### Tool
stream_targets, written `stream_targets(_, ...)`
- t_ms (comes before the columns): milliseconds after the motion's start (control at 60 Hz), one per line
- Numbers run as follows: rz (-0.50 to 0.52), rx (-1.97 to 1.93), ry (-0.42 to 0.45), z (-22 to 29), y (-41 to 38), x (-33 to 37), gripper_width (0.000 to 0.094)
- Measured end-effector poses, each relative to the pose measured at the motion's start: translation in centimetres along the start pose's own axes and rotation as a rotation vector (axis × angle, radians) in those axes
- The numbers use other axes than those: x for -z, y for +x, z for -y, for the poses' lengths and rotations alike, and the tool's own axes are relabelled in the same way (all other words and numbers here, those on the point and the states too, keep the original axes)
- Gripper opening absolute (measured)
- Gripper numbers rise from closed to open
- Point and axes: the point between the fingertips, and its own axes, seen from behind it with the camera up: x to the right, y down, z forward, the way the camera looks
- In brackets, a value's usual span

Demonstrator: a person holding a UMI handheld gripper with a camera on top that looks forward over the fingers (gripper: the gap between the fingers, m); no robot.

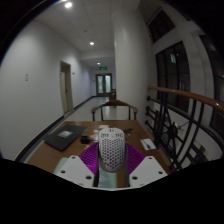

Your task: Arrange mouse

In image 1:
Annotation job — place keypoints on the black railing with wooden handrail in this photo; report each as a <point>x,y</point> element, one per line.
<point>173,130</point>

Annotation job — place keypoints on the white notepad with pen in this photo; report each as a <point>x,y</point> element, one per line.
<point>148,144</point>

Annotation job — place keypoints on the dark framed window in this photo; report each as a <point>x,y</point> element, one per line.
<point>173,76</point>

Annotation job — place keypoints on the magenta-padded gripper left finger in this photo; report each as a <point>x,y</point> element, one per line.
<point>75,171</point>

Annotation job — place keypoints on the small black charger block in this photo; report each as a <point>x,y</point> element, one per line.
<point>85,139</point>

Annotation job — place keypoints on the white side door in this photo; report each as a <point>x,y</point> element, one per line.
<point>66,88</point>

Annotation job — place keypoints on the green exit sign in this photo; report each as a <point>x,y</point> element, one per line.
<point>103,68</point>

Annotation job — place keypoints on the dark closed laptop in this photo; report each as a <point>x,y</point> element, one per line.
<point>65,135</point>

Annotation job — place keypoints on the glazed double door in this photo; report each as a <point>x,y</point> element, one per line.
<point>104,85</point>

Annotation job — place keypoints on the wooden armchair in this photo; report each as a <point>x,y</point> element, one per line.
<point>115,103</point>

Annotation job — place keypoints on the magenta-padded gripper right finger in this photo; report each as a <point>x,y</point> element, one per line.
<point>146,171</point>

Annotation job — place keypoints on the ceiling lights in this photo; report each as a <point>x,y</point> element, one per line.
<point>68,5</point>

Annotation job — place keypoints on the white wall switch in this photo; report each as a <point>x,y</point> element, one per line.
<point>27,77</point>

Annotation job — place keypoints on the white perforated computer mouse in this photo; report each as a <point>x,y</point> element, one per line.
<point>112,148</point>

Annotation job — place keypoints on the small white box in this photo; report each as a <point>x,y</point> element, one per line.
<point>103,127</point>

